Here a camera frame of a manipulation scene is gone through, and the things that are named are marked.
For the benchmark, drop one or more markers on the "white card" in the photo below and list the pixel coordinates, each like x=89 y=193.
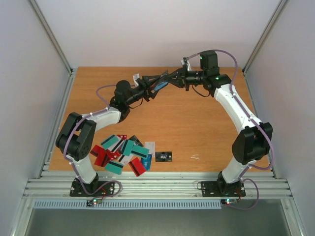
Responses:
x=151 y=146

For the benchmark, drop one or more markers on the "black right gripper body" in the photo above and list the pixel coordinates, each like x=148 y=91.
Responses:
x=185 y=78

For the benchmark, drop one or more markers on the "teal card right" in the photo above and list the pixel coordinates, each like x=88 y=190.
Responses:
x=139 y=151

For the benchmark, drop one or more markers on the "teal card top left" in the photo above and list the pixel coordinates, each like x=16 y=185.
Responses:
x=108 y=142

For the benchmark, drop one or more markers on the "teal card middle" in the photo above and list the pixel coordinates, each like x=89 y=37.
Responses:
x=127 y=148

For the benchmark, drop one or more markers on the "grey slotted cable duct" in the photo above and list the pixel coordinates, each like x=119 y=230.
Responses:
x=127 y=204

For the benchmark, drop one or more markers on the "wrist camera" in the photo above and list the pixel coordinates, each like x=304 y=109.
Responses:
x=186 y=64
x=135 y=78

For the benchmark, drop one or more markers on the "red card with black stripe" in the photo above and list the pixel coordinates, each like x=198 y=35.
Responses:
x=137 y=167

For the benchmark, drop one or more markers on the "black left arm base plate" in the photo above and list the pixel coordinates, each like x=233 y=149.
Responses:
x=96 y=188

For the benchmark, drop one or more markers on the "right controller board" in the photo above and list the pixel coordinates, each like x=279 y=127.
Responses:
x=229 y=201

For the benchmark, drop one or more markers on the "red card left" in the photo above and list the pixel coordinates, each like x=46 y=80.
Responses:
x=101 y=156

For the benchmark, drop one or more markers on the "teal card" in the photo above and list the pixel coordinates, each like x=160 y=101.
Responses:
x=114 y=167
x=108 y=142
x=127 y=148
x=139 y=151

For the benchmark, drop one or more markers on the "left controller board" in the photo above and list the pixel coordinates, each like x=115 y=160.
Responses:
x=94 y=202

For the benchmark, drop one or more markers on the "blue card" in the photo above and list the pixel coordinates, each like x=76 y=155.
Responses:
x=146 y=162

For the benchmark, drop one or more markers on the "small red card top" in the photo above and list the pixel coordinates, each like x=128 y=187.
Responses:
x=123 y=137

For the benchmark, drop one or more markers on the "black vip card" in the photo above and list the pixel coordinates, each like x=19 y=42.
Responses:
x=165 y=156

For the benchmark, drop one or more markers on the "black leather card holder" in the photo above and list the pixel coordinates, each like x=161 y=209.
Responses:
x=160 y=85

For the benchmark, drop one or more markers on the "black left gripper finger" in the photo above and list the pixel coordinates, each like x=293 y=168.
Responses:
x=150 y=93
x=151 y=79

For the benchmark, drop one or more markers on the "controller board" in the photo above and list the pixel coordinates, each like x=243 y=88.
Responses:
x=229 y=201
x=94 y=202

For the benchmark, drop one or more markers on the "teal card front bottom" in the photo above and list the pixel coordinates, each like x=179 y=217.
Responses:
x=114 y=167

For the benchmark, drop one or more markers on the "black card in pile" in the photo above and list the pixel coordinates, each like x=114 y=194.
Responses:
x=136 y=140

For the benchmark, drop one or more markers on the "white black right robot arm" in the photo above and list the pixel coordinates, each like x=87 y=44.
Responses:
x=254 y=137

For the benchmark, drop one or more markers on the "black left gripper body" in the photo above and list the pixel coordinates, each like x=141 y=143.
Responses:
x=141 y=91

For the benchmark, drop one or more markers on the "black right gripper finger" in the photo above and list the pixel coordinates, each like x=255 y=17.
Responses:
x=171 y=76
x=172 y=81

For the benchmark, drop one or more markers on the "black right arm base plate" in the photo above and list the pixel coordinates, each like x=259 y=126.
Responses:
x=221 y=189

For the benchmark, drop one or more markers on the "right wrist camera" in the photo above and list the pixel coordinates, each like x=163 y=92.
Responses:
x=186 y=64

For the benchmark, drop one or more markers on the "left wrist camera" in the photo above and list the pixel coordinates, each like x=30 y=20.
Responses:
x=135 y=78

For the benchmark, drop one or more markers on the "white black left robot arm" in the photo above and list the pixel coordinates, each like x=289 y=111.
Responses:
x=76 y=136

